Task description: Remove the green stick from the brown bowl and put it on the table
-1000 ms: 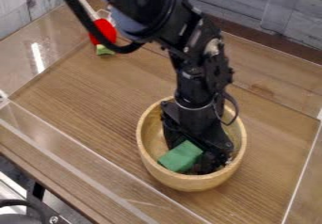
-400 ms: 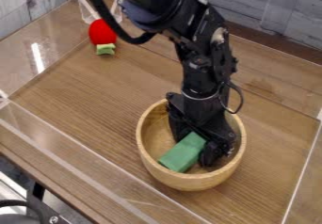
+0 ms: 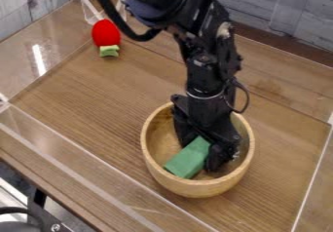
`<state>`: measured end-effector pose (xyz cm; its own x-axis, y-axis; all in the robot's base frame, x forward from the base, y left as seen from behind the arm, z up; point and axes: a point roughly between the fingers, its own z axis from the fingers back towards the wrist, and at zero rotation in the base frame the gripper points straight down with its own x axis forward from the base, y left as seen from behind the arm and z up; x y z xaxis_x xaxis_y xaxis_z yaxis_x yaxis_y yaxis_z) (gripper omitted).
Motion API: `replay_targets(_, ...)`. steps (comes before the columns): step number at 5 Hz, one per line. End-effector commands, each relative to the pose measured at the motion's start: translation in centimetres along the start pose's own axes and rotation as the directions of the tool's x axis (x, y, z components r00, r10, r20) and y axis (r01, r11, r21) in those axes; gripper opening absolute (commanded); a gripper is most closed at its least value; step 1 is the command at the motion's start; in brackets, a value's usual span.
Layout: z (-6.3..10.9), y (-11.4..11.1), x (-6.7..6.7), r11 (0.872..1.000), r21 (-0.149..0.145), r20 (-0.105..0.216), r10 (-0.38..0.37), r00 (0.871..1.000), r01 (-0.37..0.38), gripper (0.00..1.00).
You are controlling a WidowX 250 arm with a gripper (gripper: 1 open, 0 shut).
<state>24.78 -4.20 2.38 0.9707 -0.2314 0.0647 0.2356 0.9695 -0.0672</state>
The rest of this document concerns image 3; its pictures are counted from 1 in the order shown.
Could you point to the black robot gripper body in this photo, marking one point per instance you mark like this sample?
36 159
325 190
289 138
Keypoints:
210 118

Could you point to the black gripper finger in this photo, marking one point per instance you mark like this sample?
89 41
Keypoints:
184 128
218 156

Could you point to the light wooden bowl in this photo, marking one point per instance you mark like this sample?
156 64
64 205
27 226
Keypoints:
160 146

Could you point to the green rectangular block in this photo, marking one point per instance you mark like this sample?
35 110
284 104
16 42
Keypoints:
186 163

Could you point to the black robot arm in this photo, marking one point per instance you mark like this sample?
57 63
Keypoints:
202 30

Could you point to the red plush strawberry toy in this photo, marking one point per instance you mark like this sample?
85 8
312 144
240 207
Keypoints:
106 38

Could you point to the black table leg bracket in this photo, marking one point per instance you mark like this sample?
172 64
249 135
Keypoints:
51 224

